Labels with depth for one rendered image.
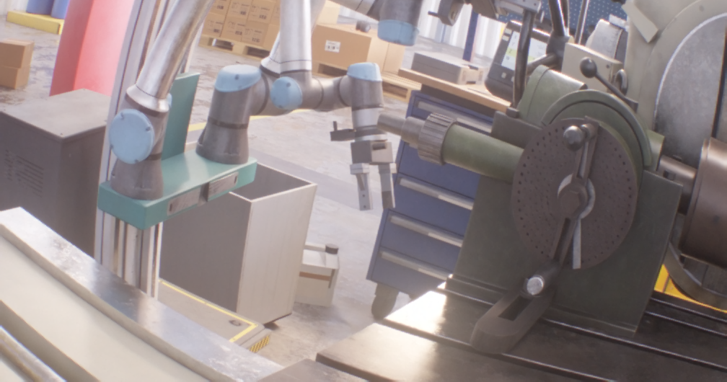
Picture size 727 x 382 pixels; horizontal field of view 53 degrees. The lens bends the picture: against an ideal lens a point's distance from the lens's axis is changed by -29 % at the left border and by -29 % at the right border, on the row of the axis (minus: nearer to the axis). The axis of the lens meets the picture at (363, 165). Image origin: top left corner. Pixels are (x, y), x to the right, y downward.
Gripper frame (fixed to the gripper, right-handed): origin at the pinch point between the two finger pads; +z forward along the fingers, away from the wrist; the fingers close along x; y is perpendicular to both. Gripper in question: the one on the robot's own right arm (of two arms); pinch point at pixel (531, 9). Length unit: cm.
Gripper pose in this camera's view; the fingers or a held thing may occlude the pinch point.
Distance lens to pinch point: 172.6
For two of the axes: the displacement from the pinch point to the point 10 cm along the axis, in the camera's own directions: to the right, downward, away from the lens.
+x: 2.9, 3.3, 9.0
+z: 8.7, 3.0, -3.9
